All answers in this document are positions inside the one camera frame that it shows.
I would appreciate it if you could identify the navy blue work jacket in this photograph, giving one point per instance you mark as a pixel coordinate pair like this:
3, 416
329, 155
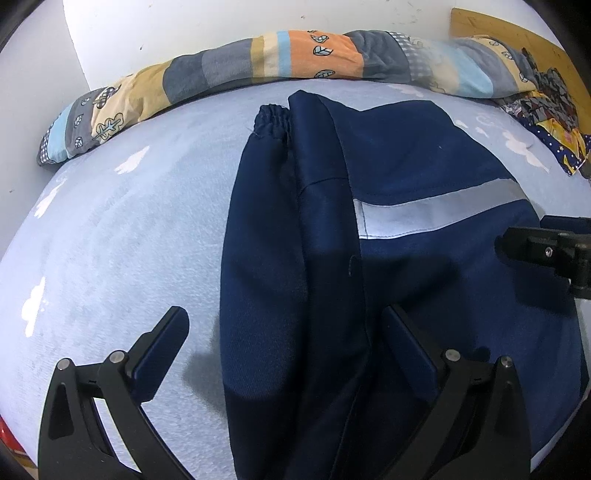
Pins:
323, 230

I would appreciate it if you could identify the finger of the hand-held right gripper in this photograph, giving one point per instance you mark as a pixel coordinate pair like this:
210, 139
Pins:
565, 223
531, 244

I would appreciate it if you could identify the dark patterned cloth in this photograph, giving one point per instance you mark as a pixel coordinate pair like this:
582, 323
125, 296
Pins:
549, 106

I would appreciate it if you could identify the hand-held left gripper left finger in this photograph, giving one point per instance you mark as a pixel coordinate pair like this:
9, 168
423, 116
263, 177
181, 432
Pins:
159, 353

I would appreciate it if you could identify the red object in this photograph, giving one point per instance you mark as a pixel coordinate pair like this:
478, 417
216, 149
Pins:
8, 436

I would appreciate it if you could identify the patchwork leaf-print quilt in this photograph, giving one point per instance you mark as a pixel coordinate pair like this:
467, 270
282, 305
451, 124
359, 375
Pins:
277, 53

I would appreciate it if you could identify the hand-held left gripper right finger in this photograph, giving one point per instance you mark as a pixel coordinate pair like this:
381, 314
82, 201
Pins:
408, 353

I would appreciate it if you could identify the wooden board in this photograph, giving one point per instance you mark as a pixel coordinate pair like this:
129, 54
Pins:
489, 23

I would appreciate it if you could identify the light blue cloud-print blanket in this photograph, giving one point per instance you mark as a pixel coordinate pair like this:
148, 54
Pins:
129, 230

